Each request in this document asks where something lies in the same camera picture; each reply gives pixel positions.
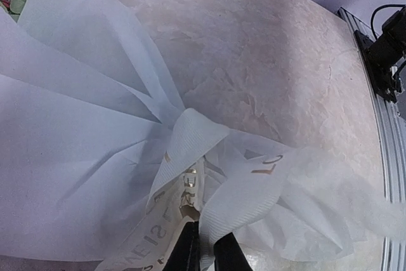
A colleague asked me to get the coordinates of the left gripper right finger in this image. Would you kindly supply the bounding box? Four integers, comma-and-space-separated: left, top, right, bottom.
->
213, 233, 249, 271

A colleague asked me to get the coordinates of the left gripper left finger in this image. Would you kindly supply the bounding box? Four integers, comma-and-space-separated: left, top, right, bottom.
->
164, 221, 200, 271

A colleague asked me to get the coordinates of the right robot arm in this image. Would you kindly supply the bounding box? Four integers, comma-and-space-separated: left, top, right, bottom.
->
354, 4, 405, 103

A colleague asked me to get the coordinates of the cream ribbon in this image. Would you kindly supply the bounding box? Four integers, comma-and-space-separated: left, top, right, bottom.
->
95, 109, 301, 270

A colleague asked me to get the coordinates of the aluminium front rail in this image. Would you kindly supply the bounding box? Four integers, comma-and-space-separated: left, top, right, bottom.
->
336, 6, 406, 271

